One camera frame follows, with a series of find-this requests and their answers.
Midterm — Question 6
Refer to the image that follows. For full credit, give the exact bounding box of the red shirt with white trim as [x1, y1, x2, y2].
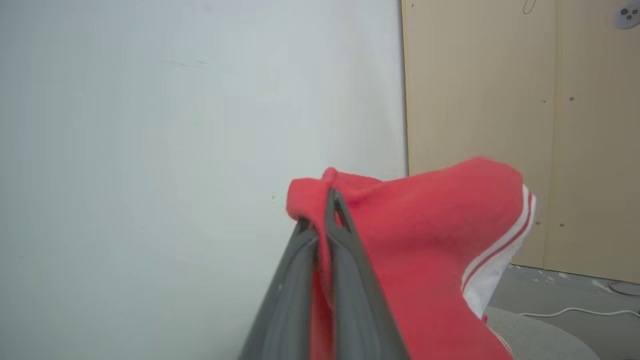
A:
[286, 156, 537, 360]

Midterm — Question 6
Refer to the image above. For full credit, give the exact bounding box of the beige wooden cabinet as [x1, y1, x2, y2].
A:
[401, 0, 640, 284]

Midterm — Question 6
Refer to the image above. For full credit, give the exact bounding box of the round grey wall device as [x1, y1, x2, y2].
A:
[614, 1, 640, 31]

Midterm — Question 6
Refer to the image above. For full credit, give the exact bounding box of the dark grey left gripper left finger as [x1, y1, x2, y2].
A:
[239, 218, 320, 360]

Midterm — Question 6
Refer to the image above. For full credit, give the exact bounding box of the thin white cable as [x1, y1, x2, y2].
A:
[517, 306, 640, 319]

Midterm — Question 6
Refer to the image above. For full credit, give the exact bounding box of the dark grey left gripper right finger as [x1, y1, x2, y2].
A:
[323, 187, 412, 360]

